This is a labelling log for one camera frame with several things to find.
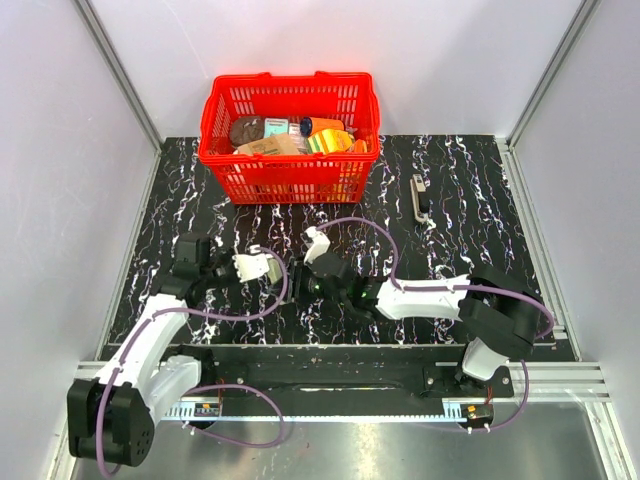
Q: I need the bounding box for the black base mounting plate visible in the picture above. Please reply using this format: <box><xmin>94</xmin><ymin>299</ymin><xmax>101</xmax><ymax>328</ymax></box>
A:
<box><xmin>162</xmin><ymin>344</ymin><xmax>514</xmax><ymax>400</ymax></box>

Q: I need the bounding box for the brown round cookie pack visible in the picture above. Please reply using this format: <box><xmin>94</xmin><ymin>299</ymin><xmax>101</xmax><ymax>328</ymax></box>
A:
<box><xmin>229</xmin><ymin>115</ymin><xmax>265</xmax><ymax>146</ymax></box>

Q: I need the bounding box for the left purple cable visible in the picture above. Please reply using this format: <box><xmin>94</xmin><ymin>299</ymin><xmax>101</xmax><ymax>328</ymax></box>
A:
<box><xmin>97</xmin><ymin>246</ymin><xmax>291</xmax><ymax>477</ymax></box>

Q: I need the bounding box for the aluminium frame rail front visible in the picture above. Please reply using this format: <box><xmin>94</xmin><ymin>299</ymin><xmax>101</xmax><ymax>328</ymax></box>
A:
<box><xmin>67</xmin><ymin>360</ymin><xmax>613</xmax><ymax>424</ymax></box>

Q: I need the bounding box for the beige staple remover tool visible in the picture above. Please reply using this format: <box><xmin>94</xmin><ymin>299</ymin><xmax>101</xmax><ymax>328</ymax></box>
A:
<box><xmin>410</xmin><ymin>174</ymin><xmax>430</xmax><ymax>223</ymax></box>

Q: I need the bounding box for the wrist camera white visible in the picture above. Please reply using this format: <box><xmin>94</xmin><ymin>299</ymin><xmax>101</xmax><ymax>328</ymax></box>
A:
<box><xmin>303</xmin><ymin>226</ymin><xmax>331</xmax><ymax>265</ymax></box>
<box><xmin>232</xmin><ymin>245</ymin><xmax>273</xmax><ymax>283</ymax></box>

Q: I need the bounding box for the orange bottle blue cap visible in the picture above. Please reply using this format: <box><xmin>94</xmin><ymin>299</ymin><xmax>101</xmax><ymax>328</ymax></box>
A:
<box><xmin>299</xmin><ymin>117</ymin><xmax>345</xmax><ymax>137</ymax></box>

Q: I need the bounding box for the yellow green snack pack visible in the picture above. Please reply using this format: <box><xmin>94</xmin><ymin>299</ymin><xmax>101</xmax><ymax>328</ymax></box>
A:
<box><xmin>307</xmin><ymin>129</ymin><xmax>355</xmax><ymax>154</ymax></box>

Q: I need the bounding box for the purple cable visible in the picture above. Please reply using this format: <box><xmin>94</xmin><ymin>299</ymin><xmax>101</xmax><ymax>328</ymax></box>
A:
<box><xmin>97</xmin><ymin>246</ymin><xmax>291</xmax><ymax>477</ymax></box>
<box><xmin>314</xmin><ymin>216</ymin><xmax>556</xmax><ymax>434</ymax></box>

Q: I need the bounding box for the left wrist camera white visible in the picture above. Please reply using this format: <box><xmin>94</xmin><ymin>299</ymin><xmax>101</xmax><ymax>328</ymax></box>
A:
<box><xmin>232</xmin><ymin>245</ymin><xmax>273</xmax><ymax>283</ymax></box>

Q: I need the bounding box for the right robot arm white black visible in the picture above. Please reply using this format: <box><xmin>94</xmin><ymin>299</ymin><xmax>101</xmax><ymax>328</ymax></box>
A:
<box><xmin>288</xmin><ymin>252</ymin><xmax>544</xmax><ymax>396</ymax></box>

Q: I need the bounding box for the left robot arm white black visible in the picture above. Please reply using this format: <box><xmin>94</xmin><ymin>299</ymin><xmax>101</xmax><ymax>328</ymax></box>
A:
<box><xmin>66</xmin><ymin>233</ymin><xmax>237</xmax><ymax>467</ymax></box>

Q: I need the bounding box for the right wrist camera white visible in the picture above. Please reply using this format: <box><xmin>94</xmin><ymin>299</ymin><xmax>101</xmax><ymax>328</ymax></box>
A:
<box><xmin>303</xmin><ymin>226</ymin><xmax>331</xmax><ymax>265</ymax></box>

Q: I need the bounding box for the teal white small box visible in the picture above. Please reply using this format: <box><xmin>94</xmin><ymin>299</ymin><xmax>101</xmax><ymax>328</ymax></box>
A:
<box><xmin>264</xmin><ymin>117</ymin><xmax>289</xmax><ymax>138</ymax></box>

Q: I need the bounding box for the brown cardboard box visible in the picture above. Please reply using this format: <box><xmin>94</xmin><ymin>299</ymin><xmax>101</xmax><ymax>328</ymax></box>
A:
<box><xmin>237</xmin><ymin>133</ymin><xmax>299</xmax><ymax>156</ymax></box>

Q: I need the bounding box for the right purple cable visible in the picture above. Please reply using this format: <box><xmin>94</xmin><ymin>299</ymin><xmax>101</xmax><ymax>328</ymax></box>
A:
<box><xmin>314</xmin><ymin>216</ymin><xmax>556</xmax><ymax>434</ymax></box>

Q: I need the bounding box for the red plastic shopping basket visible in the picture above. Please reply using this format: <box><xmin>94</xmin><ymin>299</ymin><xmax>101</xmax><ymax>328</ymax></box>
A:
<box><xmin>198</xmin><ymin>72</ymin><xmax>380</xmax><ymax>205</ymax></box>

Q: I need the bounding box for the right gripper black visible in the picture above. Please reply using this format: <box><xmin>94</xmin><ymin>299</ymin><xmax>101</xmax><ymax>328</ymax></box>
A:
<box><xmin>269</xmin><ymin>255</ymin><xmax>349</xmax><ymax>306</ymax></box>

